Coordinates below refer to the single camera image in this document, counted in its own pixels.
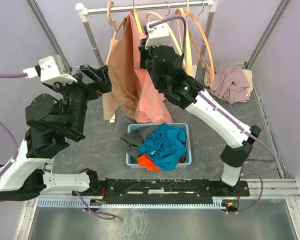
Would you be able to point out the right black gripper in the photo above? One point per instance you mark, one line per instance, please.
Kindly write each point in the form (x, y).
(143, 52)

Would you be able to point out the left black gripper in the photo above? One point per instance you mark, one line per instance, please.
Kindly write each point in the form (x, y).
(103, 86)

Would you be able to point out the yellow hanger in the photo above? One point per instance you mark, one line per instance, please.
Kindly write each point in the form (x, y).
(136, 18)

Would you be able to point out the white hanger of grey shirt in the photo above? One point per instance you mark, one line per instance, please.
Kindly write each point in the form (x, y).
(176, 44)

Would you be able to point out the pink t shirt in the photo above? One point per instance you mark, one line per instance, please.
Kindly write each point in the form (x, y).
(150, 107)

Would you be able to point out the orange hanger of blue shirt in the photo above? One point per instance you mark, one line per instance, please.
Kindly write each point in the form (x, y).
(205, 46)

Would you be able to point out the dark grey t shirt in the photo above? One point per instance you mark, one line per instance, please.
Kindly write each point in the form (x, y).
(131, 142)

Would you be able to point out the blue t shirt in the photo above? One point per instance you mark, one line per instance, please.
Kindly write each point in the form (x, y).
(165, 140)

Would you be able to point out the orange t shirt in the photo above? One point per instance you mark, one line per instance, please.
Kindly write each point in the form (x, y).
(159, 162)

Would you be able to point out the beige plastic hanger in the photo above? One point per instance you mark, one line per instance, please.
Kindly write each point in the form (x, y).
(188, 52)

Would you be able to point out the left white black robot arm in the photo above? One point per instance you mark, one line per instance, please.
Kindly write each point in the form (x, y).
(51, 124)

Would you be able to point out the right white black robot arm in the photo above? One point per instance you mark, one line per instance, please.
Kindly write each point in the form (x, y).
(164, 67)

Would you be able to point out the beige t shirt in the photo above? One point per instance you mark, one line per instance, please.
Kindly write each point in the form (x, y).
(126, 89)

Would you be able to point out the metal clothes rack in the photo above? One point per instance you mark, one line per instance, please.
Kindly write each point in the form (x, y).
(84, 12)

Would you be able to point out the mauve clothes pile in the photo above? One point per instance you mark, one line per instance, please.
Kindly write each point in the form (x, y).
(230, 82)

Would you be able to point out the light blue plastic basket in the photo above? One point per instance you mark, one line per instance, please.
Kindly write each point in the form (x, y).
(187, 157)

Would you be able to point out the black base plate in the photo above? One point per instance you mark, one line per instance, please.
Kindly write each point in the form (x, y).
(161, 191)

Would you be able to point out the light blue cable duct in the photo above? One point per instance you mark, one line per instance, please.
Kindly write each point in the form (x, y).
(76, 202)

